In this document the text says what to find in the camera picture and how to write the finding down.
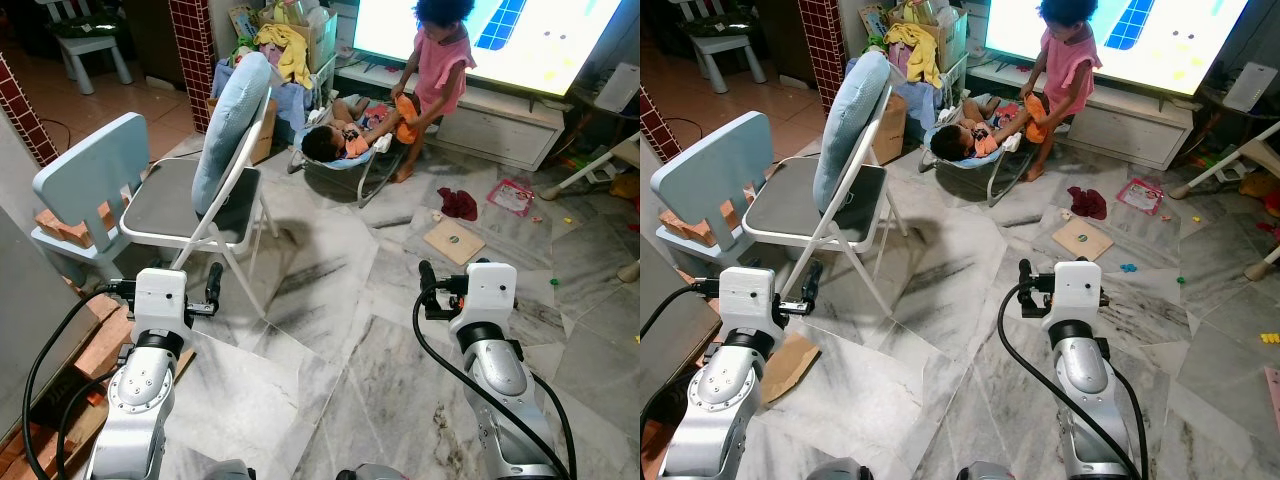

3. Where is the square cardboard piece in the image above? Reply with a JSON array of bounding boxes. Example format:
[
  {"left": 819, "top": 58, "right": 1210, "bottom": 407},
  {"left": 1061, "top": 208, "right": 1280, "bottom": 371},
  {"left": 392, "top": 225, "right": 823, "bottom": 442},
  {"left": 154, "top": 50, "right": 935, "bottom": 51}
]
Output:
[
  {"left": 1050, "top": 217, "right": 1115, "bottom": 263},
  {"left": 423, "top": 220, "right": 488, "bottom": 267}
]

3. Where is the dark red cloth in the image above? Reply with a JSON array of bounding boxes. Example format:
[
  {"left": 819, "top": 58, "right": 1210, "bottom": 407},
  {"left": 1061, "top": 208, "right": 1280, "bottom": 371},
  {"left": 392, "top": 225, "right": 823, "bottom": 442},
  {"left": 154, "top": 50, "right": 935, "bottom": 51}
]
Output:
[
  {"left": 437, "top": 187, "right": 480, "bottom": 223},
  {"left": 1066, "top": 185, "right": 1109, "bottom": 221}
]

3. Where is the white folding chair grey seat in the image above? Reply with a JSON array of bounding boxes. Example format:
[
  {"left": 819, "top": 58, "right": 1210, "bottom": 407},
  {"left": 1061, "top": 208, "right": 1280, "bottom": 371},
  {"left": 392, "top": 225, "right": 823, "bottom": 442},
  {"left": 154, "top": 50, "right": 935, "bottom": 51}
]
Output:
[
  {"left": 120, "top": 55, "right": 283, "bottom": 321},
  {"left": 742, "top": 55, "right": 909, "bottom": 319}
]

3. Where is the pink flat packet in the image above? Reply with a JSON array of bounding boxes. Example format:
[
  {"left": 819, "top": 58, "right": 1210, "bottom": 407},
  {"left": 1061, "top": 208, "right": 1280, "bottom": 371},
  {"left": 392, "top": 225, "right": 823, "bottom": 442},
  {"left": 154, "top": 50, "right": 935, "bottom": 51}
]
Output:
[
  {"left": 487, "top": 178, "right": 537, "bottom": 218},
  {"left": 1117, "top": 177, "right": 1166, "bottom": 216}
]

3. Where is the blue baby bouncer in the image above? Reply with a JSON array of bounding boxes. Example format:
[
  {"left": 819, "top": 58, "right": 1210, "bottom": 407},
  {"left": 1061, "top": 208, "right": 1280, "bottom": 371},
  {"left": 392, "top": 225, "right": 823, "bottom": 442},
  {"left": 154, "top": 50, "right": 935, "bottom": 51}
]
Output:
[
  {"left": 288, "top": 88, "right": 421, "bottom": 208},
  {"left": 918, "top": 90, "right": 1041, "bottom": 208}
]

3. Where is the orange brick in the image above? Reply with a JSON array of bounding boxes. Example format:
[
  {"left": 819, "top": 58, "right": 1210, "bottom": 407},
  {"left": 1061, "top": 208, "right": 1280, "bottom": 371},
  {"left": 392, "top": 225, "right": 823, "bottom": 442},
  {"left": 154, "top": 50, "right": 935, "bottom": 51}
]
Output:
[
  {"left": 35, "top": 203, "right": 116, "bottom": 249},
  {"left": 657, "top": 203, "right": 741, "bottom": 248}
]

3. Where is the orange cloth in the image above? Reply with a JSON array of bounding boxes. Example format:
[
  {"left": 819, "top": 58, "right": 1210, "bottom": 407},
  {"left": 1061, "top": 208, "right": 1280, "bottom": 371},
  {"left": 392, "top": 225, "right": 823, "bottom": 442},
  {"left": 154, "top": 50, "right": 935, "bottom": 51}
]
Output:
[
  {"left": 1022, "top": 92, "right": 1051, "bottom": 144},
  {"left": 392, "top": 92, "right": 423, "bottom": 144}
]

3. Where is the light blue cushion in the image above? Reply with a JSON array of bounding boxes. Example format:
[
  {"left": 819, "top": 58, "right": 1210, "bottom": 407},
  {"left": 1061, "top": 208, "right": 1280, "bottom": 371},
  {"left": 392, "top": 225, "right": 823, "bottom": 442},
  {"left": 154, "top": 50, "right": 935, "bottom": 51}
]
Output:
[
  {"left": 192, "top": 52, "right": 273, "bottom": 216},
  {"left": 812, "top": 50, "right": 893, "bottom": 213}
]

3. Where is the lying baby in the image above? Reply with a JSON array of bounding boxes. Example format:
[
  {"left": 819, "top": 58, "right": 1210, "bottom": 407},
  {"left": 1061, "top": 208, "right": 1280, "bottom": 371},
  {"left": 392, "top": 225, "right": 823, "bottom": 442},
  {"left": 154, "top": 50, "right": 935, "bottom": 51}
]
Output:
[
  {"left": 930, "top": 95, "right": 1041, "bottom": 161},
  {"left": 300, "top": 95, "right": 421, "bottom": 164}
]

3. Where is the brown cardboard box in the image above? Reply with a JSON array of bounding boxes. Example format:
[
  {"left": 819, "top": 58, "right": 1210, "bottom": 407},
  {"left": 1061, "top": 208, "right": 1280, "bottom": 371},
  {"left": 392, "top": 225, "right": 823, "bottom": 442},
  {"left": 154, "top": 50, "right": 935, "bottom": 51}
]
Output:
[
  {"left": 205, "top": 95, "right": 278, "bottom": 166},
  {"left": 870, "top": 92, "right": 909, "bottom": 166}
]

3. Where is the white television cabinet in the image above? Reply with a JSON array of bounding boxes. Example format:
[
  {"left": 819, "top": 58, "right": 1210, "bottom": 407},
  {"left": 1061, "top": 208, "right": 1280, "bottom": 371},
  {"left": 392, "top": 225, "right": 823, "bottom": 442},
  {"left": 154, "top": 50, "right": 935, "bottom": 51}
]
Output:
[
  {"left": 335, "top": 62, "right": 568, "bottom": 173},
  {"left": 965, "top": 62, "right": 1196, "bottom": 171}
]

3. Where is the grey flat panel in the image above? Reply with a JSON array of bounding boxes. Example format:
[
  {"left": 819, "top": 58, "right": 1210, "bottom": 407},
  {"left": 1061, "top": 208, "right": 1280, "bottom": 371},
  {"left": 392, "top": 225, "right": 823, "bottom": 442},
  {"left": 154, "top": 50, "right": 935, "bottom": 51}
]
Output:
[{"left": 0, "top": 205, "right": 101, "bottom": 441}]

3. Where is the small light blue child chair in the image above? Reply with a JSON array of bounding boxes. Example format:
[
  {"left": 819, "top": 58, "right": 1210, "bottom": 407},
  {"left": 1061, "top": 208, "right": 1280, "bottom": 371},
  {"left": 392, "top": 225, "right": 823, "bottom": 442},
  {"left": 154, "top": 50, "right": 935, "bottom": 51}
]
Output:
[
  {"left": 30, "top": 112, "right": 151, "bottom": 291},
  {"left": 650, "top": 110, "right": 773, "bottom": 279}
]

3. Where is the child in pink dress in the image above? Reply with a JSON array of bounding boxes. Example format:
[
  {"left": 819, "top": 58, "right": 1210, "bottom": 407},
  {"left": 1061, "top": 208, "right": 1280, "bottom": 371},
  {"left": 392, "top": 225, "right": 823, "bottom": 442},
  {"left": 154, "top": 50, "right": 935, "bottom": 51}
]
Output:
[
  {"left": 1022, "top": 0, "right": 1103, "bottom": 183},
  {"left": 390, "top": 0, "right": 477, "bottom": 184}
]

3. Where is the yellow cloth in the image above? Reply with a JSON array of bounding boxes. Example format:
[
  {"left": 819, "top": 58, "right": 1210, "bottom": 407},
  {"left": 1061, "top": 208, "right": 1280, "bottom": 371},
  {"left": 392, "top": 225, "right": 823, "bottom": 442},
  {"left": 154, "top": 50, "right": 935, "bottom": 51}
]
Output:
[
  {"left": 885, "top": 22, "right": 943, "bottom": 89},
  {"left": 254, "top": 22, "right": 314, "bottom": 89}
]

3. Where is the white plastic child chair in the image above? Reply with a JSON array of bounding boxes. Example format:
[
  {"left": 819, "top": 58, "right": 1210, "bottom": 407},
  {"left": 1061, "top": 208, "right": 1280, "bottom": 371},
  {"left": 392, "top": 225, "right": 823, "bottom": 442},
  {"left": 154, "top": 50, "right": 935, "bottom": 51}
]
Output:
[
  {"left": 38, "top": 0, "right": 134, "bottom": 96},
  {"left": 672, "top": 0, "right": 769, "bottom": 94}
]

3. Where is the white flat router box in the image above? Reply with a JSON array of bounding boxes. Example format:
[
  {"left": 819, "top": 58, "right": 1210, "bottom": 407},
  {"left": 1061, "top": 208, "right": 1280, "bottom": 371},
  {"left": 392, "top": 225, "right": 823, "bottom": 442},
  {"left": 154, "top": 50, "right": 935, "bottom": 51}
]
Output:
[
  {"left": 1222, "top": 62, "right": 1279, "bottom": 113},
  {"left": 590, "top": 62, "right": 641, "bottom": 116}
]

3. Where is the large television screen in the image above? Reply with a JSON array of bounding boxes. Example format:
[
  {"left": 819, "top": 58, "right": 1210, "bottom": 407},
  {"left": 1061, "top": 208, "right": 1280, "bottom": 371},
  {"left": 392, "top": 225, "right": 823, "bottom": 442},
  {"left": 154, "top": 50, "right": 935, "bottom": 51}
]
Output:
[
  {"left": 985, "top": 0, "right": 1251, "bottom": 98},
  {"left": 352, "top": 0, "right": 641, "bottom": 99}
]

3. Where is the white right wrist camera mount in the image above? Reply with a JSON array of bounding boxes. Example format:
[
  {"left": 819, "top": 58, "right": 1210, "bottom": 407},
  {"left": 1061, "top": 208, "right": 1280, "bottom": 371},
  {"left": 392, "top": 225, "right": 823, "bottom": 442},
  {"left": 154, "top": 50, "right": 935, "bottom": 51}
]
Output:
[
  {"left": 1041, "top": 259, "right": 1105, "bottom": 331},
  {"left": 449, "top": 260, "right": 518, "bottom": 339}
]

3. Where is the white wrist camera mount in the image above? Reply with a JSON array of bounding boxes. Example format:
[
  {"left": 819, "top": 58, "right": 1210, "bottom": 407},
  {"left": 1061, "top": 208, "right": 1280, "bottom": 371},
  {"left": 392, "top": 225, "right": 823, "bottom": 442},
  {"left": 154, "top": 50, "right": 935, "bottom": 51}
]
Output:
[
  {"left": 449, "top": 260, "right": 518, "bottom": 339},
  {"left": 1041, "top": 259, "right": 1105, "bottom": 331},
  {"left": 718, "top": 267, "right": 778, "bottom": 333},
  {"left": 133, "top": 268, "right": 191, "bottom": 333}
]

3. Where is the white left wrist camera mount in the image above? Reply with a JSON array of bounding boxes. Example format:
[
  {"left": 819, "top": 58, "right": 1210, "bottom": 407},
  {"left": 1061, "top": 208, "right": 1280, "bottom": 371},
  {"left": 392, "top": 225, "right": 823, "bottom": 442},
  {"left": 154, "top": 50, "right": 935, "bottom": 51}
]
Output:
[
  {"left": 133, "top": 268, "right": 191, "bottom": 333},
  {"left": 718, "top": 267, "right": 778, "bottom": 333}
]

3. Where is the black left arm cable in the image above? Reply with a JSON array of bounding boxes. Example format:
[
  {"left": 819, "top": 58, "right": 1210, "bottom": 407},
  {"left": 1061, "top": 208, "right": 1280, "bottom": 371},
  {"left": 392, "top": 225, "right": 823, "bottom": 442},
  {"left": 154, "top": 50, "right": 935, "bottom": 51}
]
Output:
[
  {"left": 640, "top": 284, "right": 706, "bottom": 341},
  {"left": 22, "top": 285, "right": 136, "bottom": 480}
]

